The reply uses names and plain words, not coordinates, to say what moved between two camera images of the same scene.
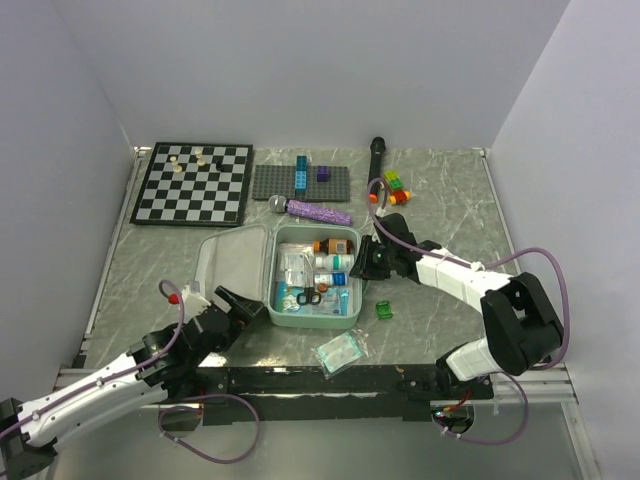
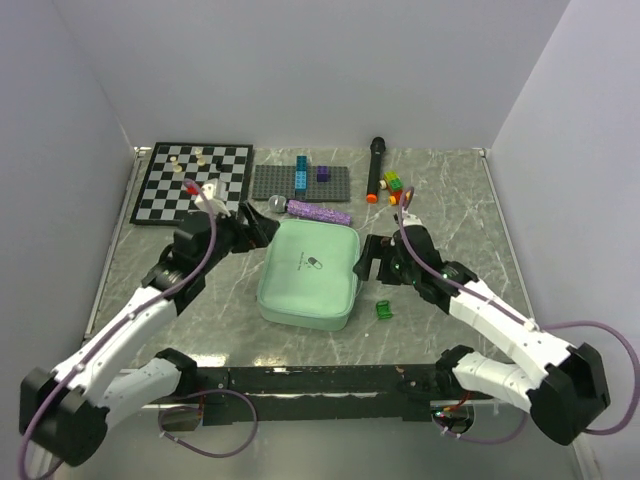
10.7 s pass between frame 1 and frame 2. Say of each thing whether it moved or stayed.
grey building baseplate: stayed
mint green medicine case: moved
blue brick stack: stayed
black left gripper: moved
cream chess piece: stayed
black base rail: stayed
